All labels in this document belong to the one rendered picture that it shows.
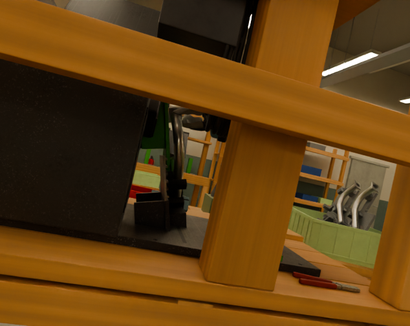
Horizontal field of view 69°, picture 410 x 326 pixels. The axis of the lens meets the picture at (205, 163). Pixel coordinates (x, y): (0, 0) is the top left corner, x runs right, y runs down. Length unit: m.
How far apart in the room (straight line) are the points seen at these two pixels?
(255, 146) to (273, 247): 0.20
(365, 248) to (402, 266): 0.86
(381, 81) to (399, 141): 8.49
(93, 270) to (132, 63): 0.35
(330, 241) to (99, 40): 1.37
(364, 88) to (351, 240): 7.33
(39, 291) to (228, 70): 0.49
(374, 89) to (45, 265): 8.74
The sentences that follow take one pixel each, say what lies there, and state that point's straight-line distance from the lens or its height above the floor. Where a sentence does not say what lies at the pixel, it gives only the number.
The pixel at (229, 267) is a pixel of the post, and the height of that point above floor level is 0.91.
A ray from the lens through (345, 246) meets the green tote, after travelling 1.64.
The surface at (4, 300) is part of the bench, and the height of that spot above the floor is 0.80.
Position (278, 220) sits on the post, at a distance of 0.61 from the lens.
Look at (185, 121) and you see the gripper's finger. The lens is 0.90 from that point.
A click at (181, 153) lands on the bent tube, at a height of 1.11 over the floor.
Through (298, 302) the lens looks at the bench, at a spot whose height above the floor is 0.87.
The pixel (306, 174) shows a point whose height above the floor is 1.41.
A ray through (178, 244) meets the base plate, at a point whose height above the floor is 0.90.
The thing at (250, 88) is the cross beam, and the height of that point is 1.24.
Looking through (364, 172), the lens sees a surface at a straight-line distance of 8.62.
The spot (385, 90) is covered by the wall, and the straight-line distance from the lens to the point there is 9.21.
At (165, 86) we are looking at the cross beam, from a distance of 0.50.
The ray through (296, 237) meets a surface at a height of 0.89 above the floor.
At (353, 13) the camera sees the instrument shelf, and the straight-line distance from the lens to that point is 0.82.
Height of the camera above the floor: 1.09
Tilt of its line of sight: 1 degrees up
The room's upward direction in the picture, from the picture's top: 13 degrees clockwise
